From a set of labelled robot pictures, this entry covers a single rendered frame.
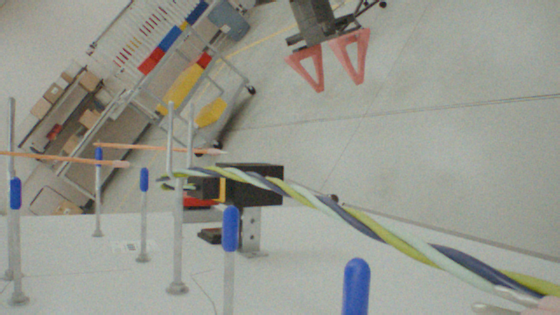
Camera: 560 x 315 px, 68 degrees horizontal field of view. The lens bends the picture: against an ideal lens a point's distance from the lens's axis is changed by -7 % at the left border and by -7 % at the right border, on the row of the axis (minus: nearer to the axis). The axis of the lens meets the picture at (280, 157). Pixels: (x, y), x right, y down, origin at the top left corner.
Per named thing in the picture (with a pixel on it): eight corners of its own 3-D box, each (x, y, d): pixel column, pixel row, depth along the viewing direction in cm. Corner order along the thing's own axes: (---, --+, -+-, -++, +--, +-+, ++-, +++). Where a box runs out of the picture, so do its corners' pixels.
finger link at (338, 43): (353, 90, 59) (331, 24, 57) (322, 95, 66) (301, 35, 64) (386, 74, 63) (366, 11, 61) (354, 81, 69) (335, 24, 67)
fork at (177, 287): (185, 284, 34) (189, 102, 33) (193, 292, 32) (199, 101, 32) (160, 288, 33) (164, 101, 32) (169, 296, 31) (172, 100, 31)
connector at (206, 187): (244, 196, 42) (245, 176, 42) (199, 199, 39) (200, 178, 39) (227, 192, 45) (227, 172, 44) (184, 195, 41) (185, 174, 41)
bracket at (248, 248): (269, 256, 43) (270, 206, 43) (248, 259, 42) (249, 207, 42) (245, 245, 47) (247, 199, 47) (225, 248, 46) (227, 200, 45)
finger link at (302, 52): (323, 95, 65) (302, 35, 63) (297, 101, 72) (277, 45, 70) (355, 80, 69) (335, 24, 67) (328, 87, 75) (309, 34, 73)
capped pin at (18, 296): (14, 297, 29) (10, 175, 28) (34, 298, 29) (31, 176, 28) (2, 304, 27) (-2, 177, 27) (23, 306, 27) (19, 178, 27)
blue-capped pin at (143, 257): (153, 262, 39) (155, 168, 39) (137, 263, 39) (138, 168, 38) (149, 257, 41) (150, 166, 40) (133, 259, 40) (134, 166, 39)
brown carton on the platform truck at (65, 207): (75, 213, 732) (58, 202, 717) (84, 210, 690) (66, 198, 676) (62, 233, 711) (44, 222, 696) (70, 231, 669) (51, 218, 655)
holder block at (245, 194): (283, 205, 44) (284, 165, 44) (233, 208, 41) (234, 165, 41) (261, 199, 47) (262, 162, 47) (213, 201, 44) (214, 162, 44)
